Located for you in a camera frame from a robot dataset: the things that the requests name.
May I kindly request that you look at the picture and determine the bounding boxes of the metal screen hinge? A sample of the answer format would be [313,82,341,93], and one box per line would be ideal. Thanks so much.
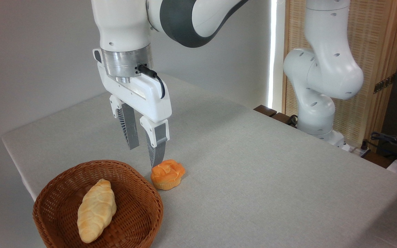
[374,74,395,94]

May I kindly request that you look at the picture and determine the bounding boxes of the dark wooden block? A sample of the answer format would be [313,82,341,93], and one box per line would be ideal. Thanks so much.
[271,112,297,128]
[254,105,277,117]

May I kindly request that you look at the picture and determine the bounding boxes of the grey tablecloth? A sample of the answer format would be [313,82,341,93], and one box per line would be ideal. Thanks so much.
[1,73,397,248]

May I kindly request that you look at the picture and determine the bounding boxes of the bamboo folding screen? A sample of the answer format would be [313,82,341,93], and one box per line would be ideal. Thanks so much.
[282,0,397,148]

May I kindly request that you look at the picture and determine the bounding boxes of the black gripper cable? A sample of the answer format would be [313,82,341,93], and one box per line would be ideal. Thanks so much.
[137,64,166,99]

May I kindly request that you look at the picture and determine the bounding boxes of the orange round bread bun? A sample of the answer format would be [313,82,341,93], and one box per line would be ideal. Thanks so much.
[150,159,186,190]

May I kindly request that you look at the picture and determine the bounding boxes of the long pale bread loaf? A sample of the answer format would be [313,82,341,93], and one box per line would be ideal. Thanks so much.
[77,179,117,244]

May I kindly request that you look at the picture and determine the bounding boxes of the black cable bundle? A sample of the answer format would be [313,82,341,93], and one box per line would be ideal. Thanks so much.
[370,132,397,162]

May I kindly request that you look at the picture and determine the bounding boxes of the brown wicker basket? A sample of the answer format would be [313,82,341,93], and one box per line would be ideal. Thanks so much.
[32,159,164,248]

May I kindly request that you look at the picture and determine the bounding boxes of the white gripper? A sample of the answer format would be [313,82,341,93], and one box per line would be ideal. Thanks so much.
[93,49,172,168]

